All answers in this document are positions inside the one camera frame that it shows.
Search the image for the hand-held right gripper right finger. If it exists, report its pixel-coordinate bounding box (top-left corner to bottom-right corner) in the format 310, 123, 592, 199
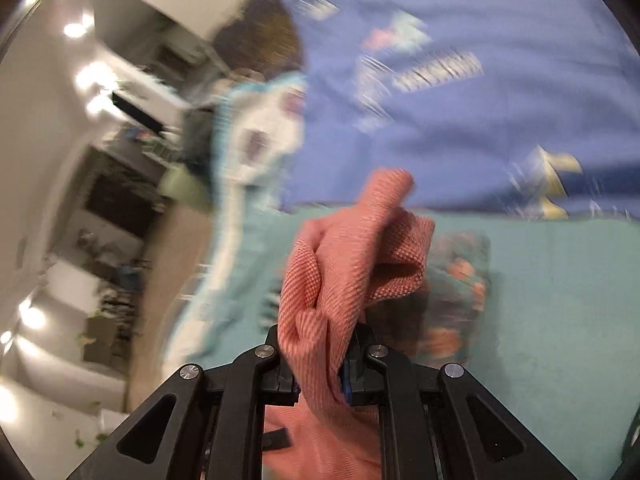
339, 324, 577, 480

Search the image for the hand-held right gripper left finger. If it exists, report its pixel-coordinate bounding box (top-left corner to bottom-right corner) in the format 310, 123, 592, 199
67, 324, 302, 480

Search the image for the pink waffle-knit cloth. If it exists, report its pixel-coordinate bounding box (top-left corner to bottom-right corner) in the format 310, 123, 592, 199
262, 167, 437, 480

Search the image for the dark floral cloth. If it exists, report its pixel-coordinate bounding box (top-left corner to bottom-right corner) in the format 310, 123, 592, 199
370, 230, 494, 367

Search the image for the light teal printed bedsheet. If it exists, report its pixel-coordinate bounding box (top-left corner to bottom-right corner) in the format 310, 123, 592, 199
200, 204, 640, 480

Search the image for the green cloth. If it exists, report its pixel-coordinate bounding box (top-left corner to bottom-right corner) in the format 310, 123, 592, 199
159, 165, 214, 212

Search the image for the dark cabinet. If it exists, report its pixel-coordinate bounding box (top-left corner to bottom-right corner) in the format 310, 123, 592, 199
82, 152, 167, 242

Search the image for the white teal patterned cloth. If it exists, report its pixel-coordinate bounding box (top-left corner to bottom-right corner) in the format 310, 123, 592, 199
165, 67, 309, 361

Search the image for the dark cloth pile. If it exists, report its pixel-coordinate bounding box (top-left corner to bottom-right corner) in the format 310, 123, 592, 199
180, 107, 222, 171

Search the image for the purple printed blanket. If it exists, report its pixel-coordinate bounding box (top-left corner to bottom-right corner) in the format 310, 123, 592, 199
277, 0, 640, 222

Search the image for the dark patterned cloth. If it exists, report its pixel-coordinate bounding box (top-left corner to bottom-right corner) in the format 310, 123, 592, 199
210, 0, 307, 84

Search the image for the black wall shelf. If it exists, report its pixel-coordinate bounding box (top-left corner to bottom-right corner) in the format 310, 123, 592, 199
110, 90, 167, 132

